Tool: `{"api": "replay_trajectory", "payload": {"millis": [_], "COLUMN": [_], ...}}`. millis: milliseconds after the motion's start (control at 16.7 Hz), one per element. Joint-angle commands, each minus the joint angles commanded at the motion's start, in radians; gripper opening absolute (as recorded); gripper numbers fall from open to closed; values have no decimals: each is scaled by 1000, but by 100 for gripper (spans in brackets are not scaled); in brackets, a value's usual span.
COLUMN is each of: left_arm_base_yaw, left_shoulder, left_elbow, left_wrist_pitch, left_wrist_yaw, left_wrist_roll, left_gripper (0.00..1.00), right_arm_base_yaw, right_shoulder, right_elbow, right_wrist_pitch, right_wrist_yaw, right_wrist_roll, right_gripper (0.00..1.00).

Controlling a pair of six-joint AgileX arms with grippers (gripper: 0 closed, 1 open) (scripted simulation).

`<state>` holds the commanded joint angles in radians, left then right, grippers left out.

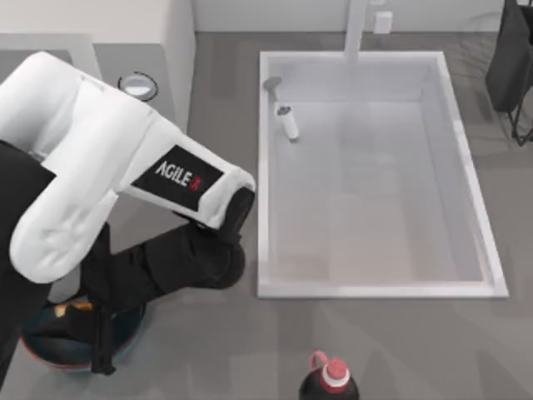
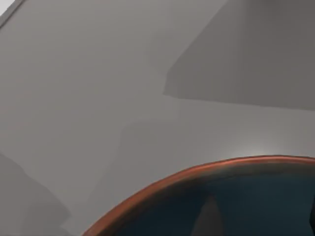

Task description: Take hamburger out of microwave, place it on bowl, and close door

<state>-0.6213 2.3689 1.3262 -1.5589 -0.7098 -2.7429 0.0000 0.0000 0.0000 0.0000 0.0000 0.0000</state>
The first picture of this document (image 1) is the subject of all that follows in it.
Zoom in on blue and red bowl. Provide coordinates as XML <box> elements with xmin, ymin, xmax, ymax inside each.
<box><xmin>19</xmin><ymin>297</ymin><xmax>147</xmax><ymax>373</ymax></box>

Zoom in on white and grey cabinet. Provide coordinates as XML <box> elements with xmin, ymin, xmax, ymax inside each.
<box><xmin>0</xmin><ymin>0</ymin><xmax>197</xmax><ymax>141</ymax></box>

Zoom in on dark bottle with red cap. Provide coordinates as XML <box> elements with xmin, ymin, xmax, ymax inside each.
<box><xmin>298</xmin><ymin>350</ymin><xmax>361</xmax><ymax>400</ymax></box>

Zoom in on white cylinder with grey end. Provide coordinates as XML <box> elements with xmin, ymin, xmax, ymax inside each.
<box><xmin>276</xmin><ymin>104</ymin><xmax>301</xmax><ymax>143</ymax></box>

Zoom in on white sink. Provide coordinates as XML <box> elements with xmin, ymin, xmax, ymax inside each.
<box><xmin>255</xmin><ymin>50</ymin><xmax>511</xmax><ymax>301</ymax></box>

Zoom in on tall white tap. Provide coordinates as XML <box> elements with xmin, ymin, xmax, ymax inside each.
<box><xmin>344</xmin><ymin>0</ymin><xmax>368</xmax><ymax>64</ymax></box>

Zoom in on round metal ring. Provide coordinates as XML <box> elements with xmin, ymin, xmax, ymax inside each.
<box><xmin>117</xmin><ymin>72</ymin><xmax>160</xmax><ymax>101</ymax></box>

